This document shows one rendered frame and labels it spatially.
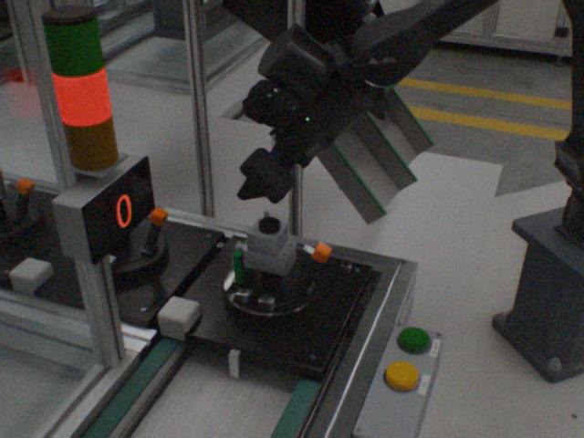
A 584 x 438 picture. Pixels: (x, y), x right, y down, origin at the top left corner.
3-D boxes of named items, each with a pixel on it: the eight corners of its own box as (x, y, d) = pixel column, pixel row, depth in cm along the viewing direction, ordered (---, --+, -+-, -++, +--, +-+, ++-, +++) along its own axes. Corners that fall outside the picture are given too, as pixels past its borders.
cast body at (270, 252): (297, 259, 96) (297, 218, 92) (286, 276, 92) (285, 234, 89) (243, 247, 98) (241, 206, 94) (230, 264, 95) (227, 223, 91)
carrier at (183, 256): (225, 242, 113) (221, 176, 106) (150, 333, 94) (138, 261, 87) (104, 213, 120) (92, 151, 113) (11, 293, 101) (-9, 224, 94)
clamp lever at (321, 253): (314, 285, 95) (333, 247, 91) (308, 293, 94) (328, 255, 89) (291, 272, 96) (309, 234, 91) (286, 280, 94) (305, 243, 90)
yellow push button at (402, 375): (420, 376, 87) (422, 365, 86) (412, 398, 84) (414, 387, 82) (390, 368, 88) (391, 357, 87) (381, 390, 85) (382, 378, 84)
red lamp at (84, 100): (121, 110, 69) (115, 64, 67) (93, 130, 66) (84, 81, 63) (81, 103, 71) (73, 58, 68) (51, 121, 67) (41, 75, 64)
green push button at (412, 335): (431, 341, 92) (432, 330, 91) (424, 360, 89) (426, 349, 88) (402, 334, 93) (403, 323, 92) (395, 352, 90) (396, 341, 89)
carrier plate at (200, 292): (372, 276, 105) (373, 265, 104) (321, 382, 86) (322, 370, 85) (234, 244, 112) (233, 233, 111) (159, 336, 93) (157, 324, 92)
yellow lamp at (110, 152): (128, 153, 72) (121, 110, 70) (100, 174, 68) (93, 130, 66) (88, 145, 74) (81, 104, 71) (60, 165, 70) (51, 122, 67)
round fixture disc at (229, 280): (332, 276, 101) (332, 265, 100) (299, 336, 90) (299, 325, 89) (248, 256, 106) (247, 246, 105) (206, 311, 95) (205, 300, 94)
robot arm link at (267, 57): (391, 39, 79) (314, -22, 74) (412, 63, 72) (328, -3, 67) (331, 114, 83) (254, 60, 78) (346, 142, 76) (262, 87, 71)
